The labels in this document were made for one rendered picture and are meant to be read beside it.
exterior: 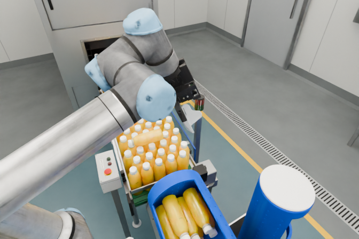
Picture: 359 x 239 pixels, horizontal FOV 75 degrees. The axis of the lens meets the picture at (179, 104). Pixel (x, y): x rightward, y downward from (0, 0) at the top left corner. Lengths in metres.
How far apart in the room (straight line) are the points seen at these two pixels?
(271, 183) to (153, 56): 1.06
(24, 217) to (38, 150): 0.30
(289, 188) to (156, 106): 1.13
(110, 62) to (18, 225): 0.42
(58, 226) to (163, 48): 0.54
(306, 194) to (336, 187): 1.58
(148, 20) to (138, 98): 0.19
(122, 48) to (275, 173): 1.17
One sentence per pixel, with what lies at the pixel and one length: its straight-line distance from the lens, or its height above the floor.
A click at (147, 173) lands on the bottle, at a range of 1.33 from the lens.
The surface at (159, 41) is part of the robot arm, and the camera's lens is 0.52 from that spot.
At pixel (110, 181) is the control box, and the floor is 1.08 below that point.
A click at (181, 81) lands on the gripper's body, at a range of 0.62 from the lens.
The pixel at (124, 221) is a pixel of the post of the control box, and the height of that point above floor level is 0.49.
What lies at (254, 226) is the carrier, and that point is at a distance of 1.63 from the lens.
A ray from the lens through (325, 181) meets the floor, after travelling 2.99.
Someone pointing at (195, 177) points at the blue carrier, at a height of 1.21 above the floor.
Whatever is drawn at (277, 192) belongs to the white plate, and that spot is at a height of 1.04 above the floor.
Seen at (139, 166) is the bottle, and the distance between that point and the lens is 1.37.
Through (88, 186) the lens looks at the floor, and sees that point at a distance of 2.71.
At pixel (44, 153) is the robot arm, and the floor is 1.87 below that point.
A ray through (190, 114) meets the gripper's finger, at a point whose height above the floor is 1.71.
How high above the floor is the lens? 2.14
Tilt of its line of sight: 38 degrees down
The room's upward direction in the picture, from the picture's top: straight up
